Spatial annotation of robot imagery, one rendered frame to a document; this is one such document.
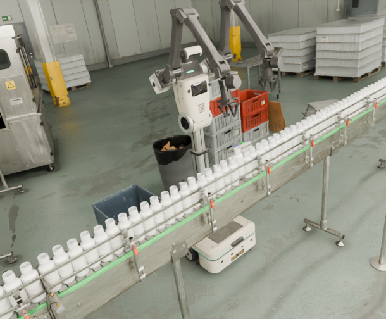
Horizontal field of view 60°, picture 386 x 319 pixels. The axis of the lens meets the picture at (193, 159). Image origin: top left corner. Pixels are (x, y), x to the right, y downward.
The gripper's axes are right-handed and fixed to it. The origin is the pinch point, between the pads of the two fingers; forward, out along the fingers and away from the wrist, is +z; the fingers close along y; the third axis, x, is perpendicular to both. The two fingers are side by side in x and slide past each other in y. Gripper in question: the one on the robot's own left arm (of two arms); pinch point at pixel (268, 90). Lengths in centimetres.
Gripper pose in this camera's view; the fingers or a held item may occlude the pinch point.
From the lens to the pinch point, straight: 224.2
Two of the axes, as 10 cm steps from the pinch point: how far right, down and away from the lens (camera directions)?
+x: -7.5, 3.7, -5.5
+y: -6.4, -2.4, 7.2
